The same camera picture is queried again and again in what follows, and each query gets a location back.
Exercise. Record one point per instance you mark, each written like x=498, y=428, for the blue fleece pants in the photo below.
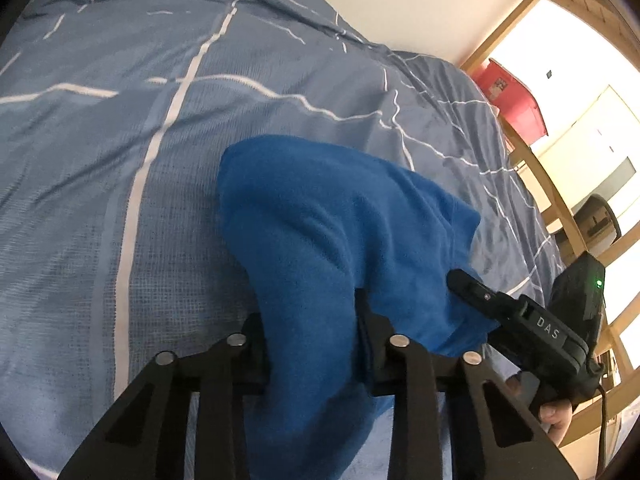
x=311, y=223

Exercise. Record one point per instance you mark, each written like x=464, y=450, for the black office chair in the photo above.
x=599, y=227

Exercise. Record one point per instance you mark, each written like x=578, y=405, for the red storage box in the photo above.
x=513, y=99

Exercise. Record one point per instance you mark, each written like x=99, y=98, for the blue checked duvet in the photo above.
x=115, y=115

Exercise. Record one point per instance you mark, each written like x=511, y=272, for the person right hand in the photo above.
x=555, y=417

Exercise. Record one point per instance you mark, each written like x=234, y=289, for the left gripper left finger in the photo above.
x=143, y=434

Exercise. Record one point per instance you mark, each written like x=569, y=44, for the wooden bunk bed frame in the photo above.
x=618, y=22

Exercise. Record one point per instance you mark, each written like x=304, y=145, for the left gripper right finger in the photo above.
x=491, y=435

